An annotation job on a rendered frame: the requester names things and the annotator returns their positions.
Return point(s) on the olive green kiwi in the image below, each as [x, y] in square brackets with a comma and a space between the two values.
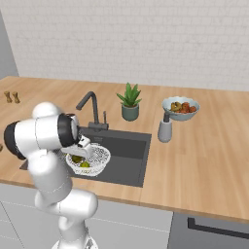
[77, 159]

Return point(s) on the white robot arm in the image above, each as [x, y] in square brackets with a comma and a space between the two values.
[48, 168]

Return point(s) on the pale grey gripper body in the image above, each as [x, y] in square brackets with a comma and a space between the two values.
[77, 150]

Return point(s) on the dark grey sink faucet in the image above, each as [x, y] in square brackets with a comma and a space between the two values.
[94, 110]

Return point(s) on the dark grey faucet lever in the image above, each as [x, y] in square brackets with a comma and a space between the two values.
[104, 117]

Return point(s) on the dark grey sink basin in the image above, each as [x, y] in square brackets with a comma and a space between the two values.
[126, 162]

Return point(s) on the grey dishwasher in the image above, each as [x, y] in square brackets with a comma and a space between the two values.
[207, 238]

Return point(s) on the yellow green pear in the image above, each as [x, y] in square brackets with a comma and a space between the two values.
[85, 164]

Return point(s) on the white mesh colander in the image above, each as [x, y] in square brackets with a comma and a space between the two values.
[97, 160]

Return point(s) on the pale blue fruit bowl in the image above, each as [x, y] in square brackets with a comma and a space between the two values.
[181, 116]

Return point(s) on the orange red fruit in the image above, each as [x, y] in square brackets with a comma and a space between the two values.
[193, 109]
[185, 106]

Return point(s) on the brown wooden shaker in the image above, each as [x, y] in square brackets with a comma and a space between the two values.
[16, 97]
[7, 97]

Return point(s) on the white cabinet door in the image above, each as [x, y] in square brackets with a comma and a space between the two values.
[129, 238]

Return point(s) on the tall grey cabinet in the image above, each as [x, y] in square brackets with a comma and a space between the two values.
[7, 52]

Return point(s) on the yellow brown fruit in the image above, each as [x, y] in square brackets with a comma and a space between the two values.
[175, 106]

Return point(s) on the white cabinet panel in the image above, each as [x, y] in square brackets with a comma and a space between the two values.
[136, 214]

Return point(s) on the green plant in grey pot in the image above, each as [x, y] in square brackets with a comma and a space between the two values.
[130, 103]

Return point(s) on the grey soap dispenser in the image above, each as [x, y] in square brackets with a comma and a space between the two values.
[165, 131]

